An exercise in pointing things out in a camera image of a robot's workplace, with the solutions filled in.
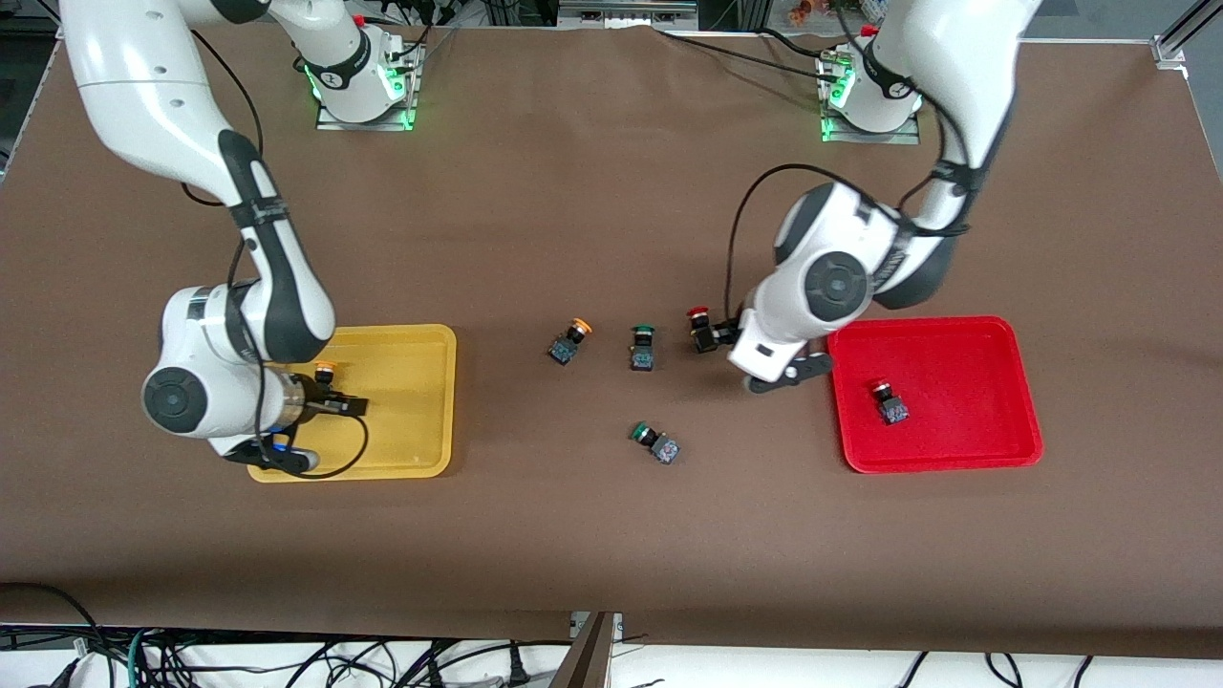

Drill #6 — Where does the yellow plastic tray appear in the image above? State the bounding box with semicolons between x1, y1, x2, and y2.
248;324;458;483

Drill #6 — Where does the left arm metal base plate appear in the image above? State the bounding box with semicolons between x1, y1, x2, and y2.
818;50;924;147

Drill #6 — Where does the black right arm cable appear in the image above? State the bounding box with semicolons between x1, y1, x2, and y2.
180;29;371;480

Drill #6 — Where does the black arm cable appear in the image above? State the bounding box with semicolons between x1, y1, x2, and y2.
725;91;1019;332
180;29;371;480

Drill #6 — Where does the aluminium frame rail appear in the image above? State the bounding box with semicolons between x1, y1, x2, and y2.
557;0;700;29

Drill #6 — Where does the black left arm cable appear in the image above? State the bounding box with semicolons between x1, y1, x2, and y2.
725;91;1019;332

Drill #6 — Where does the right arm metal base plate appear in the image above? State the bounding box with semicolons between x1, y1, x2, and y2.
313;40;423;133

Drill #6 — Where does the black base cable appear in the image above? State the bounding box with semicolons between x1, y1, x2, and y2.
654;29;830;74
363;0;461;60
761;27;842;56

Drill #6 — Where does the green floor cable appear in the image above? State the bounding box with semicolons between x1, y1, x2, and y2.
126;629;156;688

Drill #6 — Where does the red plastic tray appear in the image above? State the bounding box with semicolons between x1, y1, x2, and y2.
826;315;1044;475

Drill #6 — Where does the brown table cover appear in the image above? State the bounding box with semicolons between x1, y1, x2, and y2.
0;19;1223;660

